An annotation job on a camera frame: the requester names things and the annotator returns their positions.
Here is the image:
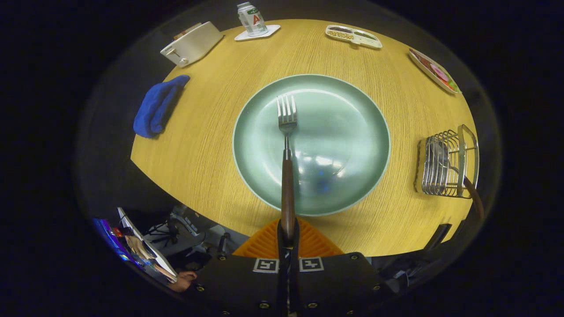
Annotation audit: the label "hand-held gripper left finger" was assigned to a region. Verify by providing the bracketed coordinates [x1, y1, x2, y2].
[193, 218, 289, 317]

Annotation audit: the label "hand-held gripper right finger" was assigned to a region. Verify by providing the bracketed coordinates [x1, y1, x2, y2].
[289, 218, 393, 317]

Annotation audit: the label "wooden-handled fork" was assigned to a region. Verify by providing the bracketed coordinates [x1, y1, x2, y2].
[277, 95, 298, 242]

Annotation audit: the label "wooden-handled spoon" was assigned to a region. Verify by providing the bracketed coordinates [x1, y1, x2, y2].
[430, 141, 484, 221]

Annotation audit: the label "white laptop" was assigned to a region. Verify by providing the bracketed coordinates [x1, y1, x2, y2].
[117, 207, 178, 279]

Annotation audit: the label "pale green plate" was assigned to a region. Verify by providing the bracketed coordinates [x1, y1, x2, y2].
[232, 74, 391, 217]

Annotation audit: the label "metal drainer basket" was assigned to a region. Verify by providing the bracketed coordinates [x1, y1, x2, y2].
[414, 125, 479, 199]

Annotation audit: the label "blue cloth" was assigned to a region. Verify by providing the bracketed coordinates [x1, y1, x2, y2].
[133, 75, 191, 139]

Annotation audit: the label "white plate of food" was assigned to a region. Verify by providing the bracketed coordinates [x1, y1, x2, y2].
[408, 48, 462, 94]

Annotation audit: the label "white toaster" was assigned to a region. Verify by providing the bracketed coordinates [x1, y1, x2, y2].
[160, 21, 224, 67]

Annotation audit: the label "white divided bean dish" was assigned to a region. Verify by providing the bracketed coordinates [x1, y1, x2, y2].
[325, 25, 383, 49]

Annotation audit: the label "white square coaster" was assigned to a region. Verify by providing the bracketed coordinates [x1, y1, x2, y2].
[234, 24, 281, 41]

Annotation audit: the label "toast slices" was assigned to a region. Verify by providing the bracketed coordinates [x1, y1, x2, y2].
[173, 23, 202, 40]

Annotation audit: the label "small white drink bottle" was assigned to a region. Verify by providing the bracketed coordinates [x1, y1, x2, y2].
[237, 2, 268, 37]

